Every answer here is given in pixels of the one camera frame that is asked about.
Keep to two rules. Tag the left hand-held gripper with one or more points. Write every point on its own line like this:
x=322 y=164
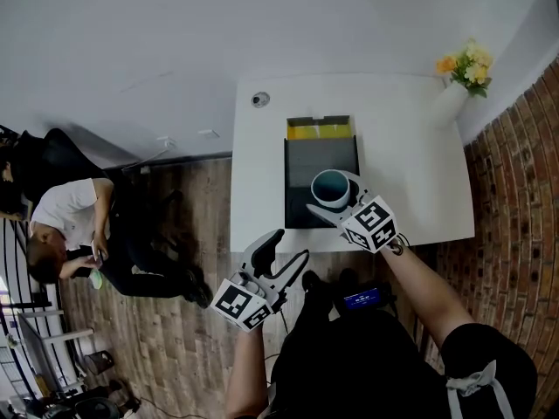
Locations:
x=238 y=304

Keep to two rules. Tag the black mesh wastebasket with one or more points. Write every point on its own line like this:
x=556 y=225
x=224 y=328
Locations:
x=99 y=362

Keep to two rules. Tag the person's right forearm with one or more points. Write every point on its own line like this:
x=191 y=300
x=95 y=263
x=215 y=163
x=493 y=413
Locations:
x=425 y=295

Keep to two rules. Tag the black tray box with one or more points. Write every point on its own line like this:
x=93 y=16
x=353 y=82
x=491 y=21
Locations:
x=301 y=168

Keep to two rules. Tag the person's black shoe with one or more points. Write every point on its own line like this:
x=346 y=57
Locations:
x=315 y=288
x=348 y=279

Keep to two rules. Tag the yellow and orange flowers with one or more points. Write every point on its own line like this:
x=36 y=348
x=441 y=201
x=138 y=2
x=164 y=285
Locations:
x=471 y=66

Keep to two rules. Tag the black device with blue screen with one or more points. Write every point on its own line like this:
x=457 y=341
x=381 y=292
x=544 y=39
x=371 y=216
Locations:
x=361 y=298

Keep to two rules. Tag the person's black shirt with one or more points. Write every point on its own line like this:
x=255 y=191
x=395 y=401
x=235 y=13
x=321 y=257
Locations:
x=358 y=365

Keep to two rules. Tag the person's left forearm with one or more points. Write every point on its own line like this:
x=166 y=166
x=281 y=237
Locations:
x=244 y=373

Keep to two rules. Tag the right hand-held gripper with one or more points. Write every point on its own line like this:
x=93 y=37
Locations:
x=371 y=225

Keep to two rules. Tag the white vase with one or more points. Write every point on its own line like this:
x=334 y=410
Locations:
x=450 y=103

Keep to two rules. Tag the white metal desk frame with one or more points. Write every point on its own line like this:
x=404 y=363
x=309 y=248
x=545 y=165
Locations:
x=48 y=338

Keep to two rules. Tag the white cup with teal inside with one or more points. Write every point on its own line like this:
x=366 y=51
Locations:
x=330 y=190

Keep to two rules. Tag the yellow open box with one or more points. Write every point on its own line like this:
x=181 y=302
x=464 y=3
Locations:
x=305 y=131

